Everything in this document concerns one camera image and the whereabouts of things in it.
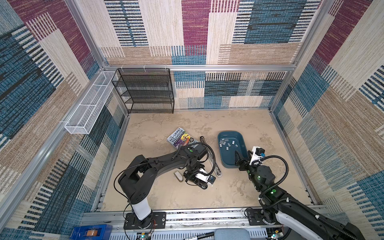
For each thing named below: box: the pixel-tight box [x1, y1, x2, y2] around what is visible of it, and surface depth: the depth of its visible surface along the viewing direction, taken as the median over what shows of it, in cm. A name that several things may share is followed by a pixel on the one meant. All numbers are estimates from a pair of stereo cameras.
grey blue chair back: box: [214, 228, 251, 240], surface depth 69 cm
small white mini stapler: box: [174, 170, 184, 182], surface depth 87 cm
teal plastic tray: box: [217, 130, 249, 169], surface depth 101 cm
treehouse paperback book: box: [166, 127, 199, 149], surface depth 104 cm
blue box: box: [69, 224, 113, 240], surface depth 67 cm
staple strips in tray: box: [219, 138, 239, 151], surface depth 104 cm
